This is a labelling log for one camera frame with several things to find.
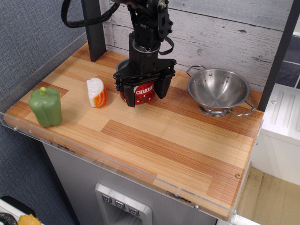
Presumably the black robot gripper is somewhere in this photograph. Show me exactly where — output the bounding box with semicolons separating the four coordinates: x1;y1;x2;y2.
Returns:
113;45;176;107

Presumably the cherries tin can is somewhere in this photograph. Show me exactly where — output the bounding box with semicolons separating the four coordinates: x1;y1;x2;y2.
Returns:
115;58;156;105

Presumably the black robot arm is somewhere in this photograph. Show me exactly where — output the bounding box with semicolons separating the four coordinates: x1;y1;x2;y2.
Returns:
113;0;176;107

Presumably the steel colander pot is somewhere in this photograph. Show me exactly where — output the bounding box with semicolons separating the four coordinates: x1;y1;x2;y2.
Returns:
186;65;255;117

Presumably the white orange toy food slice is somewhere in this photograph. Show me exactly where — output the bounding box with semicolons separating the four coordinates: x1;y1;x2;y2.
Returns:
86;78;108;108

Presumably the green toy bell pepper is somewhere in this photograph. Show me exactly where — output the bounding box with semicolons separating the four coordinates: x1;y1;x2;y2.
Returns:
29;87;62;128

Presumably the silver toy fridge cabinet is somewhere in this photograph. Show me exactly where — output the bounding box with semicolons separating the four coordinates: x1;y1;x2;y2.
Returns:
44;144;217;225

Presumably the clear acrylic table guard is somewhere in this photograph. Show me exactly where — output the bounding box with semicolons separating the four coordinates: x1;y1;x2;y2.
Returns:
4;45;263;220

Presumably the white toy sink counter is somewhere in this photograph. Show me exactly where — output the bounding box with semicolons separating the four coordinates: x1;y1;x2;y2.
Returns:
250;84;300;185

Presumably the yellow cloth piece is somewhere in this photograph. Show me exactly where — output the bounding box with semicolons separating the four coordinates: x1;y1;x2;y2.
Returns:
17;214;42;225

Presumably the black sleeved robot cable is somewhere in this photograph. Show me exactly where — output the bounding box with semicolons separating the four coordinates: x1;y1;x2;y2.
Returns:
61;0;120;29

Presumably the black vertical frame post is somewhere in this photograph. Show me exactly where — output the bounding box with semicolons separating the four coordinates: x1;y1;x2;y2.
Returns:
257;0;300;112

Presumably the black braided cable bottom-left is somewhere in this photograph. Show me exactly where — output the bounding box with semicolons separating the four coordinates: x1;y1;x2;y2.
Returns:
0;212;19;225

